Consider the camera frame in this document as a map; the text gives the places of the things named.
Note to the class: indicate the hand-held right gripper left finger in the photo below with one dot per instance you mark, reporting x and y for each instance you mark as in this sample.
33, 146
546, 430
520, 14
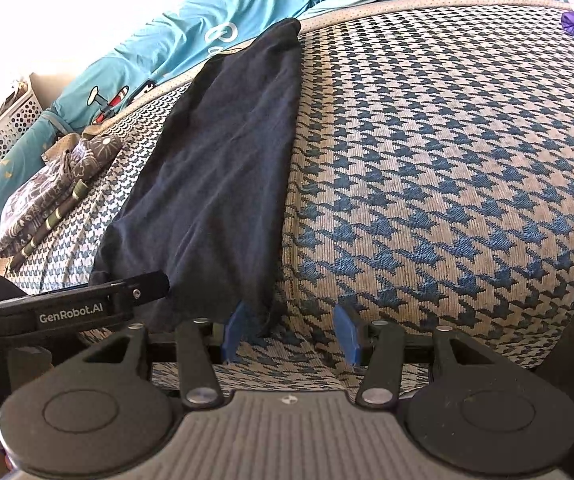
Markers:
232, 332

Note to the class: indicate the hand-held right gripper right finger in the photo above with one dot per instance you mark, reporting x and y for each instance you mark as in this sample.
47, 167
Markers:
344, 332

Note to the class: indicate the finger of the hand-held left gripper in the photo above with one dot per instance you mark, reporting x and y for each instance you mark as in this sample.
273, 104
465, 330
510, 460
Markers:
147, 287

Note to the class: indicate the black t-shirt red print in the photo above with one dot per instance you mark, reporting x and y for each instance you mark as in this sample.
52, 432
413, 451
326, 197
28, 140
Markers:
227, 160

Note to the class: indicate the brown green-striped folded garment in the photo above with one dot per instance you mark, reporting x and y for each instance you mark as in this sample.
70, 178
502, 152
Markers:
57, 215

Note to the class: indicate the grey floral folded garment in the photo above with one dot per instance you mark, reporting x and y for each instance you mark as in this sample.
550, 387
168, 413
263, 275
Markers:
42, 200

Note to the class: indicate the white perforated plastic basket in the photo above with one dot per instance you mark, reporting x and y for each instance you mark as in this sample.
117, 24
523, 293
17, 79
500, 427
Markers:
12, 125

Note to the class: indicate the blue beige houndstooth mat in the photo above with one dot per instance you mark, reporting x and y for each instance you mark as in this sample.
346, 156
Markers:
442, 160

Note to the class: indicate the blue airplane-print bedsheet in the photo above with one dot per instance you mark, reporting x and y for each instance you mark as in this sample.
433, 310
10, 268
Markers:
207, 15

